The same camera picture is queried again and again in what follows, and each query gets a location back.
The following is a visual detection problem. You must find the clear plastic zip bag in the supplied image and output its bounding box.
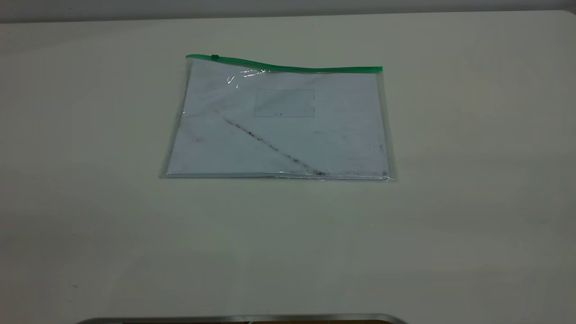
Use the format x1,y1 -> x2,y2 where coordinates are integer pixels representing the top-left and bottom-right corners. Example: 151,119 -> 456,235
158,54 -> 396,181

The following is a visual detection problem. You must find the grey metal frame edge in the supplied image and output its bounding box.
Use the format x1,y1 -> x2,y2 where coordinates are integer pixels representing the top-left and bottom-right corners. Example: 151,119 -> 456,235
76,314 -> 408,324

